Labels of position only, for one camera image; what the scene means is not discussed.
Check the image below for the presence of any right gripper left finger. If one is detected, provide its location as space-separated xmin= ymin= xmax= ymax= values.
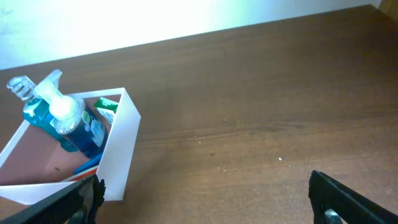
xmin=1 ymin=175 xmax=106 ymax=224

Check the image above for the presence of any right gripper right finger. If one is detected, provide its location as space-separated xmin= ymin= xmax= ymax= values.
xmin=308 ymin=170 xmax=397 ymax=223

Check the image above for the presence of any green red toothpaste tube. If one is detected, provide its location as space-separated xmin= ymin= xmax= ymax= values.
xmin=63 ymin=166 xmax=98 ymax=182

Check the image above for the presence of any blue disposable razor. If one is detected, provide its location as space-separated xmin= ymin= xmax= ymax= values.
xmin=73 ymin=153 xmax=103 ymax=174

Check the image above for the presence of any green white soap box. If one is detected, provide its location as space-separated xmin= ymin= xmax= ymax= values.
xmin=94 ymin=97 xmax=119 ymax=126

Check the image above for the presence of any blue mouthwash bottle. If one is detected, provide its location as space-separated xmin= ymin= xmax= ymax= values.
xmin=7 ymin=75 xmax=78 ymax=152

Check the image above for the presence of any white square cardboard box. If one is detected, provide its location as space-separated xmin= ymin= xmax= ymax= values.
xmin=1 ymin=88 xmax=141 ymax=205

